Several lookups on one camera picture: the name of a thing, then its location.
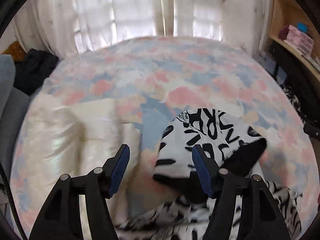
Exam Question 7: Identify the black white graffiti jacket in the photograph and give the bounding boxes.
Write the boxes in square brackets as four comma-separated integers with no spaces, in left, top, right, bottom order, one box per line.
[117,108,302,239]

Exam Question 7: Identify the black white patterned cloth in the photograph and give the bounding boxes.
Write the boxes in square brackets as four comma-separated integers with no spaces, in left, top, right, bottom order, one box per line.
[280,84,310,124]

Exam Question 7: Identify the cream puffer jacket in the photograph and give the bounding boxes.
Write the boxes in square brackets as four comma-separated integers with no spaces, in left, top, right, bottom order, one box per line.
[23,93,140,224]

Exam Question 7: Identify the pink storage boxes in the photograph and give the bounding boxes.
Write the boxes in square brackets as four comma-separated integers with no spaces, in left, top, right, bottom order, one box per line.
[278,24,314,56]

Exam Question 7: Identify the pastel patterned bed blanket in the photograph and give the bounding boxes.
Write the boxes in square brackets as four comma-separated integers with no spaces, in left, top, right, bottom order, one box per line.
[10,37,319,239]

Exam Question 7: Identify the blue rolled duvet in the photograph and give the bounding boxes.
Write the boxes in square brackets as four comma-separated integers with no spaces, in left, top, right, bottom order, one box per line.
[0,54,30,176]

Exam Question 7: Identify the wooden desk shelf unit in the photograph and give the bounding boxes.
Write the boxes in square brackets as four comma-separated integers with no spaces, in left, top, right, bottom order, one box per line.
[268,0,319,81]

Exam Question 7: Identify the black garment near curtain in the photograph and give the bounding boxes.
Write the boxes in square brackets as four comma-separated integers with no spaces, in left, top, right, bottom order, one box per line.
[14,49,59,96]

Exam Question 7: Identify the orange wooden headboard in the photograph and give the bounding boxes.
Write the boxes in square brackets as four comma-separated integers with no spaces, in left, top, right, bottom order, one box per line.
[3,41,26,61]

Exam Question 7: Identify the white floral curtain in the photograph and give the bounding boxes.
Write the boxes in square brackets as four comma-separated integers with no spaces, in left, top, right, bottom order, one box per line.
[13,0,273,58]

